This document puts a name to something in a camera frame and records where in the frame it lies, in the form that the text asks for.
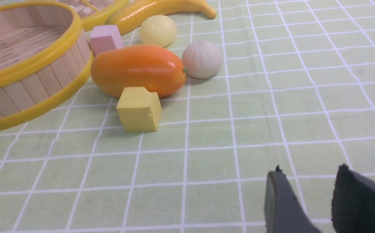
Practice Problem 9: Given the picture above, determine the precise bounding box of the green checkered tablecloth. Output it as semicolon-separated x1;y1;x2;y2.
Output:
0;0;375;233

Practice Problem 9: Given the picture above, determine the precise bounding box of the pale yellow bun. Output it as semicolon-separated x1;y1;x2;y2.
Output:
140;15;177;47

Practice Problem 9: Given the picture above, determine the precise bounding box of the yellow toy banana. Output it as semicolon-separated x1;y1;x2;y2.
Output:
105;0;217;35

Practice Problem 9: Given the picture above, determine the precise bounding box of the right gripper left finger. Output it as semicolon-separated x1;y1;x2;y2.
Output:
264;166;320;233

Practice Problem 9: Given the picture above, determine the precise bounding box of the bamboo steamer tray yellow rim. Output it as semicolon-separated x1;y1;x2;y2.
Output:
0;2;94;131

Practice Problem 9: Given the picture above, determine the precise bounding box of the pink foam cube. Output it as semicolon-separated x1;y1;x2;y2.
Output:
89;25;124;55

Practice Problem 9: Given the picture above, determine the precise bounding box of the orange toy mango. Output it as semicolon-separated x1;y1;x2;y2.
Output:
90;44;187;98

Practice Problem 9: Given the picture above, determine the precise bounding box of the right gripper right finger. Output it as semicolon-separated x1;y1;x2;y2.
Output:
332;164;375;233

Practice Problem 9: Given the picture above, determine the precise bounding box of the yellow foam cube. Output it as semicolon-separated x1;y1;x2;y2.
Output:
116;87;162;132

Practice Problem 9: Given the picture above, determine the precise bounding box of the white bun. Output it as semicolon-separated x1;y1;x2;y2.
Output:
181;41;224;79

